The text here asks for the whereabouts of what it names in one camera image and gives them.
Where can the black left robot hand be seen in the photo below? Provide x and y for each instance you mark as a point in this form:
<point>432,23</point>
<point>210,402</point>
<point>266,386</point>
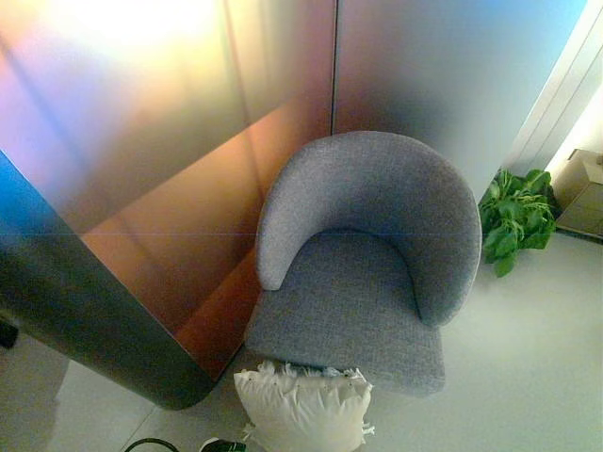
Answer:
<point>221,446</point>

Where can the white fringed pillow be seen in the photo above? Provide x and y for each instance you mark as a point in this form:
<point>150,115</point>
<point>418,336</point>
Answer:
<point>301,409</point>

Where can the dark rounded partition panel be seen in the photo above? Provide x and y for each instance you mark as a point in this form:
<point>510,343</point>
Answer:
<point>94,306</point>

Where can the grey fabric tub armchair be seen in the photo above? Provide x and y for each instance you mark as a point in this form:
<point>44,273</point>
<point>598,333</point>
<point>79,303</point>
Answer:
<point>367,306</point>

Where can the green leafy potted plant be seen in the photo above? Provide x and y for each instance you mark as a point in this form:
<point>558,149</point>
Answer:
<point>513,221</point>

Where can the cardboard box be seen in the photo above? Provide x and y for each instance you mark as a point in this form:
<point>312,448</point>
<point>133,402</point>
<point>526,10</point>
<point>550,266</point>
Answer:
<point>581,198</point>

